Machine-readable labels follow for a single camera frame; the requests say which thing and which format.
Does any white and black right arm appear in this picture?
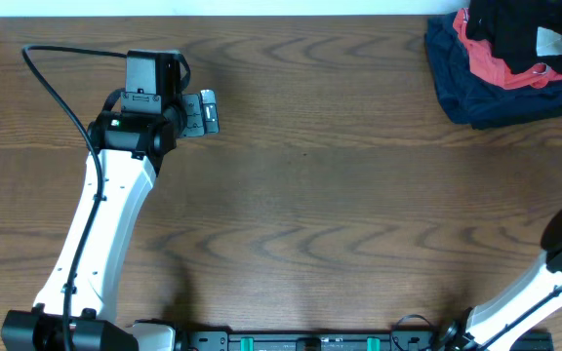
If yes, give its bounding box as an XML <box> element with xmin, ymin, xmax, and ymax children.
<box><xmin>441</xmin><ymin>210</ymin><xmax>562</xmax><ymax>350</ymax></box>

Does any black t-shirt with logo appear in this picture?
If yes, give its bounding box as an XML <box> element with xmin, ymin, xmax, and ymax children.
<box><xmin>465</xmin><ymin>0</ymin><xmax>562</xmax><ymax>75</ymax></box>

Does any red crumpled shirt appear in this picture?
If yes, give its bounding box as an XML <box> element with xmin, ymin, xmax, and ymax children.
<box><xmin>452</xmin><ymin>8</ymin><xmax>562</xmax><ymax>90</ymax></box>

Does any navy blue crumpled garment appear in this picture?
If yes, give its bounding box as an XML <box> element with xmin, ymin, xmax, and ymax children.
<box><xmin>424</xmin><ymin>13</ymin><xmax>562</xmax><ymax>130</ymax></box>

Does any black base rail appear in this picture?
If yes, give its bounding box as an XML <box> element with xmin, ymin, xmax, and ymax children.
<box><xmin>132</xmin><ymin>314</ymin><xmax>555</xmax><ymax>351</ymax></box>

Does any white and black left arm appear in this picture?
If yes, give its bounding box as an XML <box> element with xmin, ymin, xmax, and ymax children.
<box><xmin>1</xmin><ymin>90</ymin><xmax>220</xmax><ymax>350</ymax></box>

